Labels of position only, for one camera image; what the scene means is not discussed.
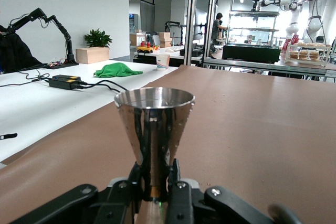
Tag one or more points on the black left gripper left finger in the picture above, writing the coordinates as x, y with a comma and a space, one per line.
118, 203

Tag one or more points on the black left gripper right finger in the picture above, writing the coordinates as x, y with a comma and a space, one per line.
183, 203

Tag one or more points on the stainless steel jigger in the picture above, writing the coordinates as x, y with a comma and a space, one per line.
155, 129

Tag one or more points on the black background robot arm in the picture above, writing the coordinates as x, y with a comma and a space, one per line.
173, 23

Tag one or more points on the black desktop robot arm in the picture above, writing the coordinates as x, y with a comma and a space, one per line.
68, 48

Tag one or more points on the white paper cup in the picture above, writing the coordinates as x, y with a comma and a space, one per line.
162, 62

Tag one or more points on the brown table cover sheet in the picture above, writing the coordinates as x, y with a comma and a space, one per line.
249, 129

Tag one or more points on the black power adapter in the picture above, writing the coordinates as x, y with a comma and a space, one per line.
61, 83
67, 77

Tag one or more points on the green cloth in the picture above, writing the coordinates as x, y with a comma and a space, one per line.
118, 70

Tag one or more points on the wooden planter box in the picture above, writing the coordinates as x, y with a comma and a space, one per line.
92, 54

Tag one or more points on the cardboard box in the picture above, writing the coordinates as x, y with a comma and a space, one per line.
165, 35
166, 44

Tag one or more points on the green potted plant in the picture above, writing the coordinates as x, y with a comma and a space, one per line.
97, 37

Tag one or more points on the black speaker box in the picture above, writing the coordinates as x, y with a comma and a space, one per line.
148, 37

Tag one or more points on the person in striped shirt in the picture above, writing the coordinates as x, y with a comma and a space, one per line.
217, 28

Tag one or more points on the dark monitor screen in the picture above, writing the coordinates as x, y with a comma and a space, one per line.
200, 23

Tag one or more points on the blue lit fridge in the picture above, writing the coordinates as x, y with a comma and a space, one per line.
133, 22

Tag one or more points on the person in black jacket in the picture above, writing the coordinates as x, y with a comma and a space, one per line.
15, 51

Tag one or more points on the glass display shelf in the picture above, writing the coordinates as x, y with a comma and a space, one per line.
253, 28

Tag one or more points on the white rack with buns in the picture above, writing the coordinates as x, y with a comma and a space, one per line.
307, 54

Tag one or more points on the grey aluminium frame table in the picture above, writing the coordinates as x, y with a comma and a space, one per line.
262, 68

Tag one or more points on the aluminium frame post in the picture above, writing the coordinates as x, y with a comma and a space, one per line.
211, 11
191, 16

